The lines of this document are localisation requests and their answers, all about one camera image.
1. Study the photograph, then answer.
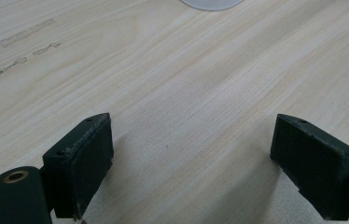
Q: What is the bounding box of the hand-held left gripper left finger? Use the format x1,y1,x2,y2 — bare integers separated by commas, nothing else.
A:
42,112,115,221

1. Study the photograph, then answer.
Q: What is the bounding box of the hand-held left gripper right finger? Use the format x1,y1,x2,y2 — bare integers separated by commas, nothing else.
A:
270,113,349,221

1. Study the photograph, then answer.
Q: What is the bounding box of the round grey disc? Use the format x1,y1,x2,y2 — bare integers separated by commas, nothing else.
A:
180,0,245,12

